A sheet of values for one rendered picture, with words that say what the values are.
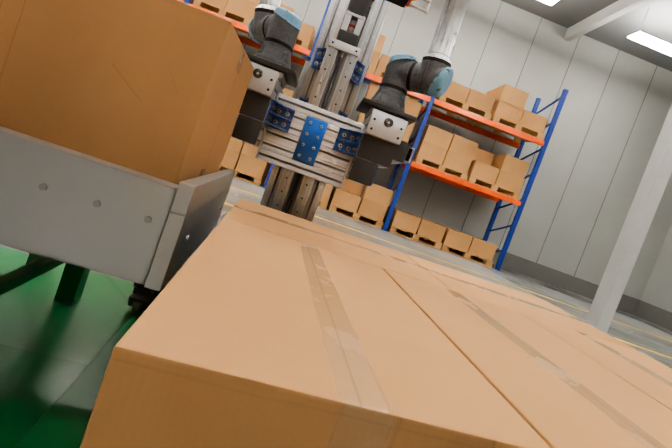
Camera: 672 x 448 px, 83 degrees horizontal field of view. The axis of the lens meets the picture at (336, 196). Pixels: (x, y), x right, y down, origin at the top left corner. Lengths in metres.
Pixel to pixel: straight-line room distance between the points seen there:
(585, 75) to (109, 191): 11.64
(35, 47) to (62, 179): 0.32
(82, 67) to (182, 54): 0.20
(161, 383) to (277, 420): 0.09
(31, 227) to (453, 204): 9.70
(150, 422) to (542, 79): 11.19
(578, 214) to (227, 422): 11.56
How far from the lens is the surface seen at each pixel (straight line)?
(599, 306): 3.99
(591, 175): 11.89
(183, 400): 0.35
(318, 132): 1.51
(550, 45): 11.61
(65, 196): 0.83
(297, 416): 0.35
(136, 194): 0.78
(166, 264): 0.79
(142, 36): 0.95
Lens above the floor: 0.71
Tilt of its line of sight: 3 degrees down
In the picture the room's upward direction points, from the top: 20 degrees clockwise
